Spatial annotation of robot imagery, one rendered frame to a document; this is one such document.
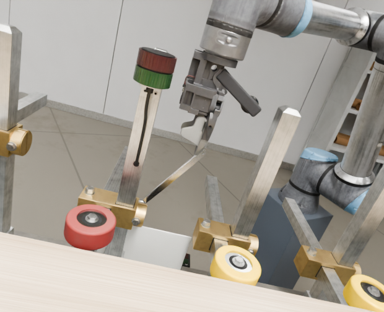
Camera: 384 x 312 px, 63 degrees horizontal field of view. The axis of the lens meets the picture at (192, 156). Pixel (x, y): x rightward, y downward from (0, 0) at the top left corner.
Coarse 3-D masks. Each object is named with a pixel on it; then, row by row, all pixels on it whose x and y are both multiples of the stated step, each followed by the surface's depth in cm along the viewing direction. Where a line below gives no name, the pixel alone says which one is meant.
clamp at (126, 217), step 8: (96, 192) 65; (104, 192) 65; (112, 192) 66; (80, 200) 62; (88, 200) 62; (96, 200) 62; (104, 200) 63; (112, 200) 64; (136, 200) 66; (112, 208) 62; (120, 208) 62; (128, 208) 63; (136, 208) 64; (144, 208) 65; (120, 216) 63; (128, 216) 63; (136, 216) 64; (144, 216) 64; (120, 224) 64; (128, 224) 64; (136, 224) 63
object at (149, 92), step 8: (144, 48) 48; (152, 48) 50; (168, 56) 47; (160, 72) 47; (144, 88) 53; (152, 88) 49; (144, 96) 54; (152, 96) 54; (144, 112) 53; (144, 120) 54; (144, 128) 55; (136, 160) 58
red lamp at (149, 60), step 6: (138, 54) 47; (144, 54) 46; (150, 54) 46; (138, 60) 47; (144, 60) 46; (150, 60) 46; (156, 60) 46; (162, 60) 46; (168, 60) 47; (174, 60) 48; (144, 66) 47; (150, 66) 46; (156, 66) 46; (162, 66) 47; (168, 66) 47; (174, 66) 48; (168, 72) 48
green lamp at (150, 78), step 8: (136, 64) 49; (136, 72) 48; (144, 72) 47; (152, 72) 47; (136, 80) 48; (144, 80) 47; (152, 80) 47; (160, 80) 48; (168, 80) 49; (160, 88) 48; (168, 88) 50
